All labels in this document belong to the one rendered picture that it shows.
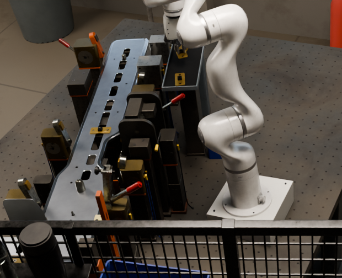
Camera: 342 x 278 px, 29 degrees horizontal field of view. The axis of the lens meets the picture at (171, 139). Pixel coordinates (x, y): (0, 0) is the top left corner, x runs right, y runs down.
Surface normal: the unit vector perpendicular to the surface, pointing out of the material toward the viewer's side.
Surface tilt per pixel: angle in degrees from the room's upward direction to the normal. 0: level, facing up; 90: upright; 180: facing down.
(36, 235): 0
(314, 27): 90
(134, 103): 0
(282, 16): 90
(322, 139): 0
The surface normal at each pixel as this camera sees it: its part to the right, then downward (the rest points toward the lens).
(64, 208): -0.14, -0.77
